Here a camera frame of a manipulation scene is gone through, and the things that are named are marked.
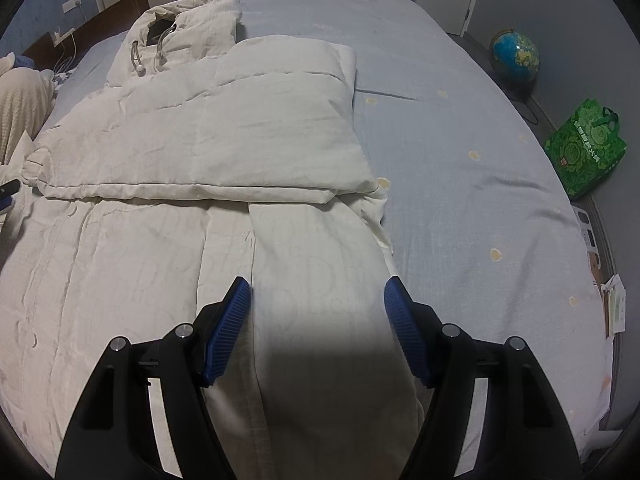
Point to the white duvet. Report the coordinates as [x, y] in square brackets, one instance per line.
[200, 135]

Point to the blue globe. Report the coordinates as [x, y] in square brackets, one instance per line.
[515, 57]

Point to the beige knit blanket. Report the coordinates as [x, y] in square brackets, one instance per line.
[20, 105]

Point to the white wall socket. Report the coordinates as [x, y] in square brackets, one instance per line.
[72, 4]

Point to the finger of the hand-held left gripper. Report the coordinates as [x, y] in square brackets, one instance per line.
[7, 189]

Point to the dark wooden headboard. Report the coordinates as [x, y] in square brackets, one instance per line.
[125, 7]

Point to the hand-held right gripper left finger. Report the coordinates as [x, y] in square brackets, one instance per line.
[227, 330]

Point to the bed with grey-blue sheet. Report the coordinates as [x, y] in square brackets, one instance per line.
[475, 135]

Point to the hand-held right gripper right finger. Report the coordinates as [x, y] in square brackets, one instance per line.
[406, 330]

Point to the green shopping bag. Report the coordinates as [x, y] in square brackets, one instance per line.
[585, 150]

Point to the white paper sheet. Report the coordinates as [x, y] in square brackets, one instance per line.
[616, 307]

